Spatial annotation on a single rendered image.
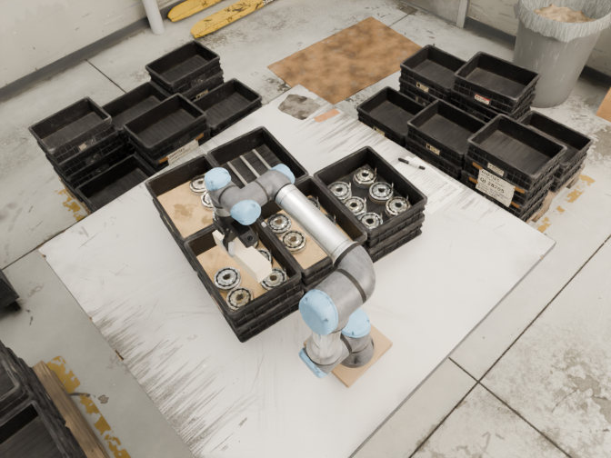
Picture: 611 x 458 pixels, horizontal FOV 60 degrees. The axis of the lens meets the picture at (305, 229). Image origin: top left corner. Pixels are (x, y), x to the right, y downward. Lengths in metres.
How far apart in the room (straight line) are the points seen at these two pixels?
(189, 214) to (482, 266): 1.24
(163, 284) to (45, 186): 1.92
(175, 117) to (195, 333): 1.63
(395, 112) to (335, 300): 2.34
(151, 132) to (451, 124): 1.78
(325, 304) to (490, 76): 2.43
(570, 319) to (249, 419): 1.81
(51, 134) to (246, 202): 2.25
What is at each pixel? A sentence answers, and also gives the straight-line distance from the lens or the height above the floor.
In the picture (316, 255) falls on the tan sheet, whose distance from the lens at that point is 2.10.
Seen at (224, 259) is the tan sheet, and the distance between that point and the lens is 2.15.
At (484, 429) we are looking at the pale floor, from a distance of 2.73.
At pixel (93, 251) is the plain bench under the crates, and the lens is 2.54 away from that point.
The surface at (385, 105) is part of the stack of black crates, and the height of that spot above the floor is 0.27.
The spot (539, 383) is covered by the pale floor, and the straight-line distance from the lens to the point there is 2.88.
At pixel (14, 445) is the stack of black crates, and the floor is 0.38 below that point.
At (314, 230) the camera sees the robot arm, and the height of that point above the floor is 1.37.
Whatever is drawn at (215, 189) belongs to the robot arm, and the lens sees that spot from 1.57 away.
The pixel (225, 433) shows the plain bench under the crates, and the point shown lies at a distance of 1.97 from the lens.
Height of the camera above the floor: 2.54
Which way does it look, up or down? 51 degrees down
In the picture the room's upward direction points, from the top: 7 degrees counter-clockwise
